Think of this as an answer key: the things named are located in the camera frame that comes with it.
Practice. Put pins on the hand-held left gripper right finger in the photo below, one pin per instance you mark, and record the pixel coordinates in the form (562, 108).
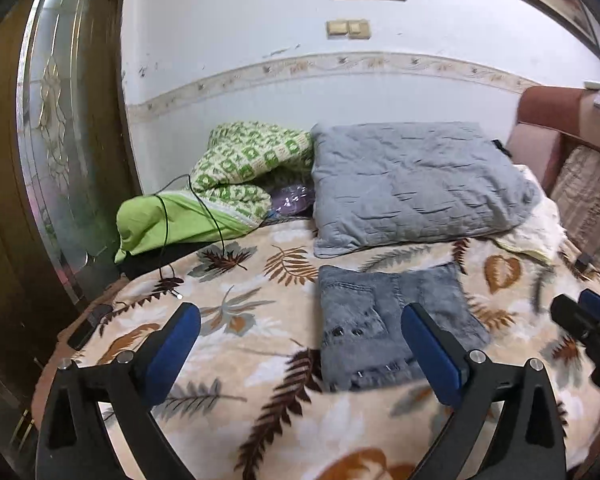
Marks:
(430, 355)

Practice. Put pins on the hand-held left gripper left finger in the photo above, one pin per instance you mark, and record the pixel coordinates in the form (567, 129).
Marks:
(172, 355)

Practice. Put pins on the grey-blue denim pants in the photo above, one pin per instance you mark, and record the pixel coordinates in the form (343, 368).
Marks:
(360, 310)

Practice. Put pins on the small black charger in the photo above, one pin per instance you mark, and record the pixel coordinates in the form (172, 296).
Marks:
(584, 261)

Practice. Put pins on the leaf print fleece blanket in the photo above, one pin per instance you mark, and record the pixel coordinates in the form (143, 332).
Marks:
(260, 340)

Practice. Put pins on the black phone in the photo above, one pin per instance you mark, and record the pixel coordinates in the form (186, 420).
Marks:
(87, 327)

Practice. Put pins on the cream bed sheet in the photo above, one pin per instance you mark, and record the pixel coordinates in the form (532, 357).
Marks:
(535, 230)

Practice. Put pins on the beige patterned cushion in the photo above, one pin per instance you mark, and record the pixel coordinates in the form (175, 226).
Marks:
(587, 200)

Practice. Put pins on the lime green cloth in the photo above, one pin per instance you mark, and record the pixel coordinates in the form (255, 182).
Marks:
(180, 225)

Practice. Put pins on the grey quilted pillow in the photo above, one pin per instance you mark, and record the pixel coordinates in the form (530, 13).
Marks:
(410, 185)

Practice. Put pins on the purple plastic bag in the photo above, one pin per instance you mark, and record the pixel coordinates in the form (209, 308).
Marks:
(292, 200)

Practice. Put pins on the green patterned quilt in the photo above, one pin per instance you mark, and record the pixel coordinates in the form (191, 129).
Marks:
(245, 155)

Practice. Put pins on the wooden door with glass panel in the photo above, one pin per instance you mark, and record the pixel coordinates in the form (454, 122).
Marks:
(10, 160)

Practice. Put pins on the beige wall switch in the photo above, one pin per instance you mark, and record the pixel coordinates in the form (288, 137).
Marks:
(337, 28)
(358, 29)

